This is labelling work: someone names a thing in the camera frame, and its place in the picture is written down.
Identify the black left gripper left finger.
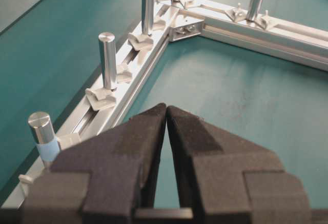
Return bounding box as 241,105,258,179
23,103,167,223

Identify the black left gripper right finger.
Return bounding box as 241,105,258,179
167,106,311,223

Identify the metal post with blue tape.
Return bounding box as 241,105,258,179
28,111,60,169

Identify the aluminium extrusion rail with posts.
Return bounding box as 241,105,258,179
0,5,180,209

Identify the middle metal post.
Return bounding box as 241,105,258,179
98,32,117,90

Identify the aluminium extrusion side rail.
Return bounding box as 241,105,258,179
184,0,327,71

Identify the silver corner bracket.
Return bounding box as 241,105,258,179
169,21,203,42

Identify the far metal post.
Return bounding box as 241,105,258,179
141,0,154,35

